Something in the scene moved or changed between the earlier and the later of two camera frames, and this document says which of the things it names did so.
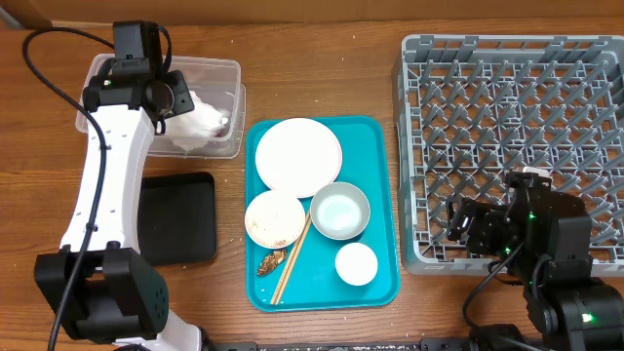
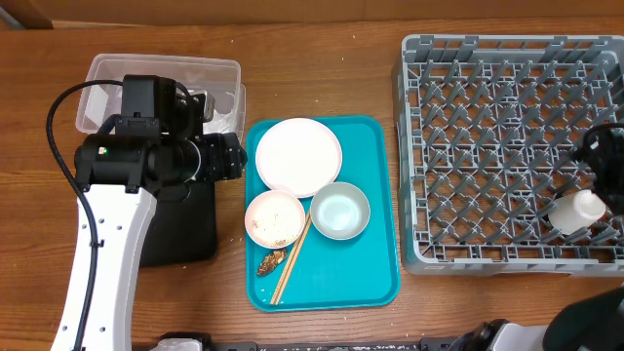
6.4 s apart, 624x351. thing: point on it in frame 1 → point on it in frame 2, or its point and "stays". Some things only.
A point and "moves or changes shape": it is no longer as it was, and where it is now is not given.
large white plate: x=296 y=157 stays
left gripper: x=175 y=80 → x=223 y=161
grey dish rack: x=471 y=108 stays
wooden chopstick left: x=289 y=259 stays
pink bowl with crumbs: x=275 y=219 stays
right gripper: x=483 y=219 → x=601 y=155
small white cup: x=356 y=264 moves or changes shape
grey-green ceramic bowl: x=339 y=211 stays
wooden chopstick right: x=294 y=256 stays
